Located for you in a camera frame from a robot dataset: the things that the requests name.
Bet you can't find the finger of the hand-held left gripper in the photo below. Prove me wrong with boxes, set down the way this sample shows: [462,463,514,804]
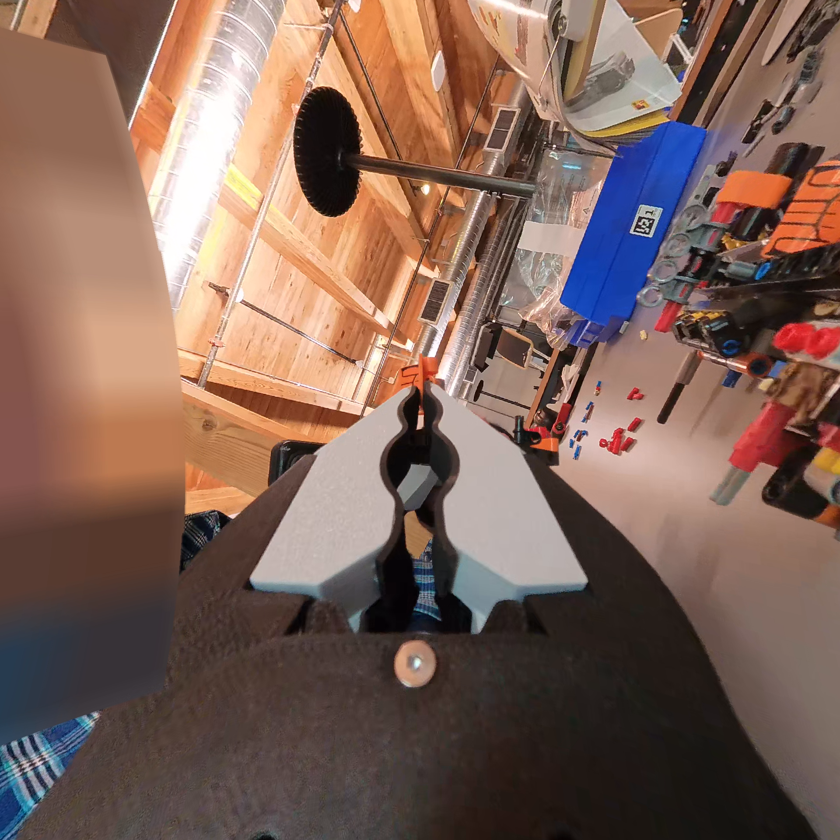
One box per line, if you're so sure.
[397,462,442,513]

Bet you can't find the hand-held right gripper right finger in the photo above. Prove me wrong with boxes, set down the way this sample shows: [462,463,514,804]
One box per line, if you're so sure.
[423,382,589,634]

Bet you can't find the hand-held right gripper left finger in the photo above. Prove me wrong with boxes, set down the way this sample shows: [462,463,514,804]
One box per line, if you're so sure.
[249,386,421,632]

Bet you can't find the small orange lego panel assembly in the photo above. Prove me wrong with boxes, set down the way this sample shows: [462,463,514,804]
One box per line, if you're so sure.
[399,356,438,395]

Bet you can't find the scattered red lego pins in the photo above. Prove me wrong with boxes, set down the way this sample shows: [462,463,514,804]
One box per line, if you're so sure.
[598,387,645,455]

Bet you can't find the scattered small blue lego pins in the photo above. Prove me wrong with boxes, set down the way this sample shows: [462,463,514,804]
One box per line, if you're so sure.
[570,379,605,462]

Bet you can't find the large lego car chassis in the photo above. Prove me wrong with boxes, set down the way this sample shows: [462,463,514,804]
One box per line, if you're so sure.
[646,141,840,526]

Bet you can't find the lego instruction booklet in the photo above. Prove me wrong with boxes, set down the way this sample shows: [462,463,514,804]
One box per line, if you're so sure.
[469,0,683,139]

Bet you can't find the pile of dark lego parts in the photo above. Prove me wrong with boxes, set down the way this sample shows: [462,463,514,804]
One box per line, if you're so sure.
[742,0,840,158]

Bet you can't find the black metal tie rod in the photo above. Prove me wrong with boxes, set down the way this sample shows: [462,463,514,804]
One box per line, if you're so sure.
[209,281,358,365]

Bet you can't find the chair with wooden back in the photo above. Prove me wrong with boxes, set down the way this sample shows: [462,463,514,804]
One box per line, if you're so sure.
[472,322,549,404]

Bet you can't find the ceiling vent grille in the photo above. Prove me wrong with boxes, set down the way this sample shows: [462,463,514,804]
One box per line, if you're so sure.
[486,108,521,153]
[419,277,452,324]

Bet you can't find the blue plastic storage box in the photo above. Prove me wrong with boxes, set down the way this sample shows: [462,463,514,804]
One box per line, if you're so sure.
[560,121,708,347]

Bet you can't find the clear plastic bags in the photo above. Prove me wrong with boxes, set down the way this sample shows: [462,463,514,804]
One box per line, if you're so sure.
[515,147,614,349]

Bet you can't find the black ribbed disc on rod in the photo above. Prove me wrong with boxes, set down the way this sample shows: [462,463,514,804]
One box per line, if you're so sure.
[293,87,538,217]

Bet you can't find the ribbed silver air duct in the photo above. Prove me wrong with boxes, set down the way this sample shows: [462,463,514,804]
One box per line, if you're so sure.
[453,197,519,403]

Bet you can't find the corrugated silver air duct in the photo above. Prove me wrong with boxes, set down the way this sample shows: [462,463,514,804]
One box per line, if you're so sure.
[420,82,526,358]

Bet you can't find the large smooth silver air duct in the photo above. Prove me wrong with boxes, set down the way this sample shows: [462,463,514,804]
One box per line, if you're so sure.
[146,0,290,312]

